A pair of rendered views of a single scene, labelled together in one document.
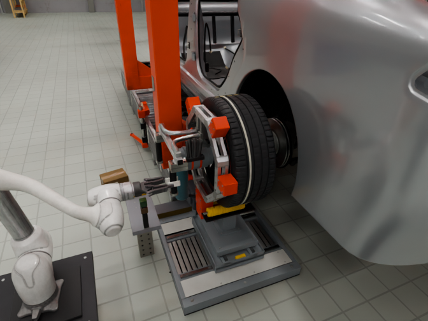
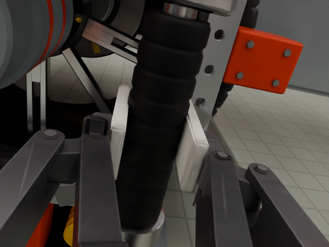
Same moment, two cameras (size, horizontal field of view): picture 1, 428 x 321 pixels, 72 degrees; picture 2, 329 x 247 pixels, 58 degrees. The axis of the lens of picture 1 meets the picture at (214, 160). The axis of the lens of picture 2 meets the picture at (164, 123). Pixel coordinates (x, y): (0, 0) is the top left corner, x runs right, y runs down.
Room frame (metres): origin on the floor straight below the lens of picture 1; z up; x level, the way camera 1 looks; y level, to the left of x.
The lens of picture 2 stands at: (1.20, 0.37, 0.90)
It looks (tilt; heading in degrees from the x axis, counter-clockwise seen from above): 23 degrees down; 283
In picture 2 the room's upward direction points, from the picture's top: 14 degrees clockwise
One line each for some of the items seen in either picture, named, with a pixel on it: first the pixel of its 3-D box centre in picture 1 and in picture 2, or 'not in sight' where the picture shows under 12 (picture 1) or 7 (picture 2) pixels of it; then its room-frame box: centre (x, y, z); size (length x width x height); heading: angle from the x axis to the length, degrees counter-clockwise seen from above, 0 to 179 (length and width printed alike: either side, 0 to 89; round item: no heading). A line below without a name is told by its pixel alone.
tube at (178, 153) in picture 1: (189, 137); not in sight; (1.36, 0.13, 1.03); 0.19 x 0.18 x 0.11; 112
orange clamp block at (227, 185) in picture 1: (227, 185); (253, 58); (1.20, -0.07, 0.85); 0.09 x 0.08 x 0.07; 22
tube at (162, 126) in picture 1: (178, 123); not in sight; (1.54, 0.21, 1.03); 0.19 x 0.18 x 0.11; 112
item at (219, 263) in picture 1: (225, 235); not in sight; (1.56, -0.10, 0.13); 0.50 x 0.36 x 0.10; 22
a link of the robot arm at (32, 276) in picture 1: (33, 275); not in sight; (0.92, 0.87, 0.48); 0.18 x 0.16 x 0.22; 26
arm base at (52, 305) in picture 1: (39, 298); not in sight; (0.89, 0.86, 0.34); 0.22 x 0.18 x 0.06; 15
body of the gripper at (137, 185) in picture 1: (142, 188); not in sight; (1.19, 0.36, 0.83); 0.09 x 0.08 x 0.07; 112
